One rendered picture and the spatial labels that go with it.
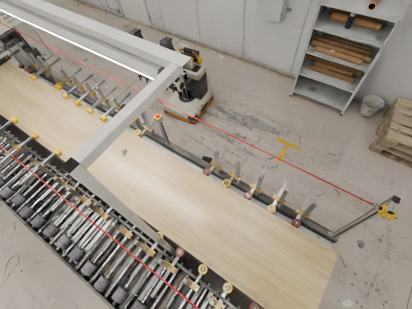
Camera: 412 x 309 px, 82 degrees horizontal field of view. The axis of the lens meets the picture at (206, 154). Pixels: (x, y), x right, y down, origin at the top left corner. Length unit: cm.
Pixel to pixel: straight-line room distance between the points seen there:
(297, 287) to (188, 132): 268
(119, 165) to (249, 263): 167
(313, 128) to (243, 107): 117
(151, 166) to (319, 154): 246
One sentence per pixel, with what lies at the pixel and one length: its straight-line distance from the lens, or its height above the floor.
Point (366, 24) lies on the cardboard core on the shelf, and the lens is 388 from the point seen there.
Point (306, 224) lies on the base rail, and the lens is 266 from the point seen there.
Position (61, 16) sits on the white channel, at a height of 246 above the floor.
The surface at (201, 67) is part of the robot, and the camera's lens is 373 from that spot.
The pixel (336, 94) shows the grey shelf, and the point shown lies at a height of 14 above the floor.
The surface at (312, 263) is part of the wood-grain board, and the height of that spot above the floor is 90.
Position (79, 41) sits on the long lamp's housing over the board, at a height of 235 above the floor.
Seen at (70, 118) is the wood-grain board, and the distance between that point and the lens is 357.
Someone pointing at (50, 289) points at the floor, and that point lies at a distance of 381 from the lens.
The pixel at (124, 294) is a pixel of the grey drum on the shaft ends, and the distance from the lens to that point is 248.
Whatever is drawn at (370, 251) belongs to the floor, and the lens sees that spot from 362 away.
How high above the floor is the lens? 316
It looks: 59 degrees down
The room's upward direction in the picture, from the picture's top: 9 degrees counter-clockwise
